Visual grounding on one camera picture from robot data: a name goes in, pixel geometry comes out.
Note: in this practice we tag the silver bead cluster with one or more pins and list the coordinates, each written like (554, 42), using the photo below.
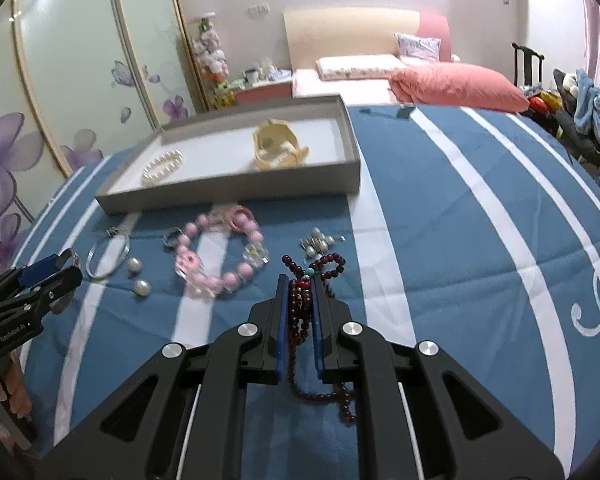
(316, 245)

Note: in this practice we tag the flower print sliding wardrobe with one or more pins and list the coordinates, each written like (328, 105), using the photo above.
(80, 60)

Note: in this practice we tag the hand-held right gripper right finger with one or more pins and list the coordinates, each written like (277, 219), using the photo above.
(317, 330)

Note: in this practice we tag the pink cream nightstand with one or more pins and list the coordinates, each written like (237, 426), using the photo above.
(265, 92)

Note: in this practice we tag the loose white pearl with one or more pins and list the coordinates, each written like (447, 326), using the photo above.
(135, 266)
(142, 288)

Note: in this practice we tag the cream pink headboard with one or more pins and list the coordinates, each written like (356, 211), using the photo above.
(350, 30)

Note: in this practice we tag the thin silver bangle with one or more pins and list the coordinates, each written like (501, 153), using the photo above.
(114, 231)

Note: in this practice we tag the cream wrist watch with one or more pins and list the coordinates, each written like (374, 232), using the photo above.
(270, 135)

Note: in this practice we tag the pile of colourful clothes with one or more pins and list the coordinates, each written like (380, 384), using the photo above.
(542, 100)

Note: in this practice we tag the dark wooden chair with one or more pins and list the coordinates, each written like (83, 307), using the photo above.
(517, 65)

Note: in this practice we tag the white wall socket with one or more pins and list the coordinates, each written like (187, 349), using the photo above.
(260, 8)

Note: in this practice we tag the hanging plush toys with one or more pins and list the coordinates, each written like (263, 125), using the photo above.
(210, 50)

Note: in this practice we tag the grey cardboard tray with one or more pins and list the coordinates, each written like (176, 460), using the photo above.
(230, 191)

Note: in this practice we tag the blue fleece robe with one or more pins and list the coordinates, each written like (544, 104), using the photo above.
(592, 105)

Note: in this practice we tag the dark grey fabric seat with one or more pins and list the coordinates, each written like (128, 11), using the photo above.
(575, 135)

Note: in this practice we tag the white printed pillow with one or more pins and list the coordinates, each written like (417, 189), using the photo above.
(355, 66)

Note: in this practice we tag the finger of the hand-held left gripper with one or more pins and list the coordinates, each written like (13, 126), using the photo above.
(62, 282)
(37, 271)

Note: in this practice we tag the person's left hand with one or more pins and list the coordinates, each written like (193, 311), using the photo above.
(19, 385)

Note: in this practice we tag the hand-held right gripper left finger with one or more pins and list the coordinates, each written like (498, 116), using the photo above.
(281, 330)

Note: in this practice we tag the bed with pink sheet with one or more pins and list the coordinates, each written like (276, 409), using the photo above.
(360, 87)

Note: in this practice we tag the folded salmon duvet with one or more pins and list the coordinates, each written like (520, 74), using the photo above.
(455, 85)

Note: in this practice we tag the lilac pillow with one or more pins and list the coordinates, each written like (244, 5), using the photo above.
(420, 46)

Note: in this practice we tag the dark mug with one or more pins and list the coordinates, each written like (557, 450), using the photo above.
(252, 76)

